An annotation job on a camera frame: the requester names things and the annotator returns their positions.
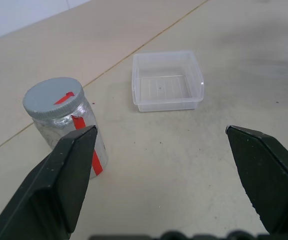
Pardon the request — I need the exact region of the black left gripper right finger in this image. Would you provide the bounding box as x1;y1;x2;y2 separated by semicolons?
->
225;124;288;240

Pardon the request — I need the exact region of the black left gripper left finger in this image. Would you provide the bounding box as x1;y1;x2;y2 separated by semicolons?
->
0;124;98;240

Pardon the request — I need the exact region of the grey plastic jar lid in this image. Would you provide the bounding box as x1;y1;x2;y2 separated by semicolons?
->
23;76;85;118

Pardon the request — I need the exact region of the clear square plastic tray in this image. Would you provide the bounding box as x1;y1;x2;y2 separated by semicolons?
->
131;49;205;113

